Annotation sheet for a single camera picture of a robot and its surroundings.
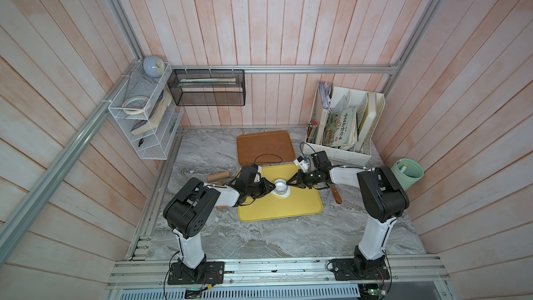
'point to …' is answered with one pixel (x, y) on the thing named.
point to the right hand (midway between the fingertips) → (288, 183)
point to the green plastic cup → (407, 172)
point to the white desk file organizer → (369, 105)
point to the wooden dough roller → (218, 177)
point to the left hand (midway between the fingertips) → (273, 190)
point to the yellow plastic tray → (270, 206)
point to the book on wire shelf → (145, 126)
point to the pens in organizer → (311, 130)
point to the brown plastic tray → (263, 148)
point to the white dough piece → (282, 193)
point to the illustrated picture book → (341, 128)
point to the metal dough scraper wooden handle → (337, 197)
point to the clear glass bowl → (281, 186)
